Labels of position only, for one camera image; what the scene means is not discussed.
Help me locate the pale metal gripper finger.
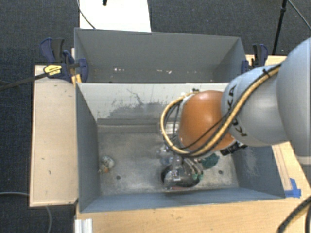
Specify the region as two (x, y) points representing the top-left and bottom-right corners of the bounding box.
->
(163, 169), (181, 188)

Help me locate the dark green cloth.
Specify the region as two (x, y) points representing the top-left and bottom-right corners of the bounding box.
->
(200, 153), (220, 169)

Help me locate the grey metal bin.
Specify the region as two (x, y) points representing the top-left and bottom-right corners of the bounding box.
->
(73, 27), (286, 214)

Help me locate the small grey toy animal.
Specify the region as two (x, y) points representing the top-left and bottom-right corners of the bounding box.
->
(98, 155), (116, 174)

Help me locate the pale wood board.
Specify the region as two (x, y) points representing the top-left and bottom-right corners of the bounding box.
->
(29, 64), (80, 207)

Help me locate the black cylinder on white bracket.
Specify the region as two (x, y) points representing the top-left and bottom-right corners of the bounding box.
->
(219, 141), (248, 157)

